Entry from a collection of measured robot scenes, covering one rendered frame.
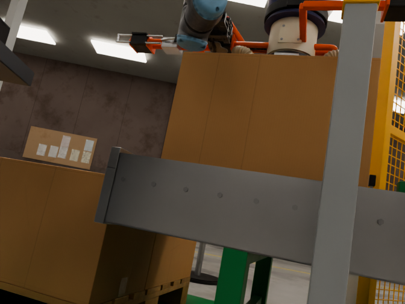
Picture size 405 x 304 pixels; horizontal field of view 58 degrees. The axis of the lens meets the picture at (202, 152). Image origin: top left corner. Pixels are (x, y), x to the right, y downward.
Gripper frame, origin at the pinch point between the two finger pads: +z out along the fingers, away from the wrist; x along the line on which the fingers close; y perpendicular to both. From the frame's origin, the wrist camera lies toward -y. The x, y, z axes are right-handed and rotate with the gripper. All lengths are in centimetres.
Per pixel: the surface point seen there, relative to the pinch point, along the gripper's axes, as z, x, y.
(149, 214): -36, -67, 3
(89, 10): 408, 285, -414
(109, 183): -36, -61, -11
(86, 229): -21, -75, -24
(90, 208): -21, -69, -25
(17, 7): 177, 136, -317
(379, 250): -36, -65, 57
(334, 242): -54, -65, 47
